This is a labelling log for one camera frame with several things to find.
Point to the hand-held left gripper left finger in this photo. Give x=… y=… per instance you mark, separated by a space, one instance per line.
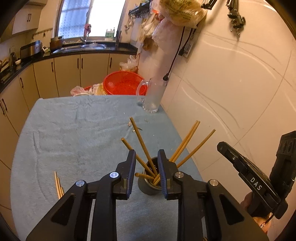
x=129 y=180

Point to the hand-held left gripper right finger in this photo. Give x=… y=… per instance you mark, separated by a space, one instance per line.
x=163 y=180

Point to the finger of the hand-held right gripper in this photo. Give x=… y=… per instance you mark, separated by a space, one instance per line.
x=231 y=154

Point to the dark grey chopstick holder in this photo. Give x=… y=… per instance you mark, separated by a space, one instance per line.
x=148 y=187

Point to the bunch of wooden chopsticks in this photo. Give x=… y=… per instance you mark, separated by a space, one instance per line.
x=141 y=143

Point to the tan wooden chopstick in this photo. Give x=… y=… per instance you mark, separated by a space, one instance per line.
x=62 y=191
x=60 y=187
x=56 y=185

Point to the person's right hand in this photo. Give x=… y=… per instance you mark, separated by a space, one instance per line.
x=245 y=202

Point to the blue table cloth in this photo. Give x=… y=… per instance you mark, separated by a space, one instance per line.
x=81 y=143

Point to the clear glass mug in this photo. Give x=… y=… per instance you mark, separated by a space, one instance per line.
x=153 y=99

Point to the red plastic basket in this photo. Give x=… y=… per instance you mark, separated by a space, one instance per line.
x=122 y=83

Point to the pink plastic bag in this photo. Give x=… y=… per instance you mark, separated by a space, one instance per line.
x=78 y=90

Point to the white plastic bag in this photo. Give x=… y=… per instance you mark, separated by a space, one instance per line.
x=129 y=64

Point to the beige kitchen base cabinets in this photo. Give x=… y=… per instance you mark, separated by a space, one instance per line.
x=67 y=74

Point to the black kitchen countertop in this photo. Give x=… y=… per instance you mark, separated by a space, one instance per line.
x=120 y=47

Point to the clear hanging plastic bag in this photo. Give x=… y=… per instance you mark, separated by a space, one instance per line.
x=165 y=34

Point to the steel kitchen sink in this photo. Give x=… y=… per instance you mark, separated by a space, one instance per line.
x=78 y=48

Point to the green detergent bottle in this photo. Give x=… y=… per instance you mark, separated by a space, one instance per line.
x=110 y=34

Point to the yellow hanging plastic bag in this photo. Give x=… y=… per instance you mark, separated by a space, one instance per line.
x=182 y=11

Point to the brown clay pot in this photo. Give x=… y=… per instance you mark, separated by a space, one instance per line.
x=56 y=42

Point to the pink hanging cloth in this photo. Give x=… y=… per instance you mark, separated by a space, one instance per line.
x=87 y=29

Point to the hanging metal ladle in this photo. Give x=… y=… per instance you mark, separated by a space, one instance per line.
x=129 y=23

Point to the silver kitchen appliance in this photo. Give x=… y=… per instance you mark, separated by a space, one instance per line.
x=30 y=49

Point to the steel kettle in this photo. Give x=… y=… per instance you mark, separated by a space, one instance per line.
x=13 y=59

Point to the kitchen window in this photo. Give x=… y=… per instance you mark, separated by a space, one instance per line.
x=92 y=16

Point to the wall power socket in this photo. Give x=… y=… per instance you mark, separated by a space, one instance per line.
x=186 y=48

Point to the black wall rack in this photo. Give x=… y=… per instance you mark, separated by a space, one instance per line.
x=140 y=10

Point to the beige wall cabinets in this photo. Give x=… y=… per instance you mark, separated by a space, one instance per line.
x=25 y=20

